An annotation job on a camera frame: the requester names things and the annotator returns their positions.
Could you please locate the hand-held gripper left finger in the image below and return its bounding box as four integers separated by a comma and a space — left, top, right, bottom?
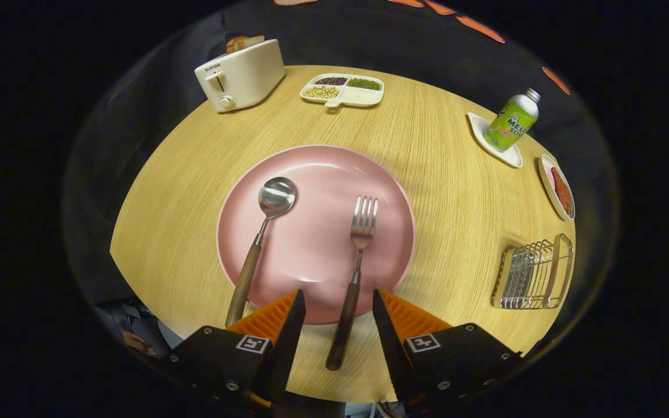
157, 289, 307, 408

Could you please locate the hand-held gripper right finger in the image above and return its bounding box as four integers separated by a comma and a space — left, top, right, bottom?
372, 289, 524, 410

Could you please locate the wooden handle metal fork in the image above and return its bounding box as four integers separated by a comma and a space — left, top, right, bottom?
325, 195, 379, 371

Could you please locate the wooden handle metal spoon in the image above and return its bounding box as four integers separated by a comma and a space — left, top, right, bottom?
225, 176, 298, 328

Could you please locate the pink round plate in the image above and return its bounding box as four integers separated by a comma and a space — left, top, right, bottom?
216, 145, 417, 325

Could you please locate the pale grey object below table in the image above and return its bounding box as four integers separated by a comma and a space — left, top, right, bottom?
137, 302, 187, 355

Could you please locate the stainless steel cutlery basket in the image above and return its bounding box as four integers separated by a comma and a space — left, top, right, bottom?
491, 233, 574, 310

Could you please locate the white round food plate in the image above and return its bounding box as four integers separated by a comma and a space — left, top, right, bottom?
538, 154, 577, 222

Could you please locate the red-brown meat patty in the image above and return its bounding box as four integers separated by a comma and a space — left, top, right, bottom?
549, 167, 573, 217

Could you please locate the white square coaster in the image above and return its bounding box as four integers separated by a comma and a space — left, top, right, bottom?
467, 112, 524, 169

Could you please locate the white divided bean dish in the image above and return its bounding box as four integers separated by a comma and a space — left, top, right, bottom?
300, 73, 384, 109

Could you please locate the green label soda bottle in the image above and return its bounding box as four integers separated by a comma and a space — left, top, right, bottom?
483, 88, 541, 153

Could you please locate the cream white toaster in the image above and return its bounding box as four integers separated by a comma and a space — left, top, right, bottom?
194, 38, 286, 113

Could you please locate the black backdrop cloth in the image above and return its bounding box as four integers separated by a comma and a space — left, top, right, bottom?
64, 0, 620, 326

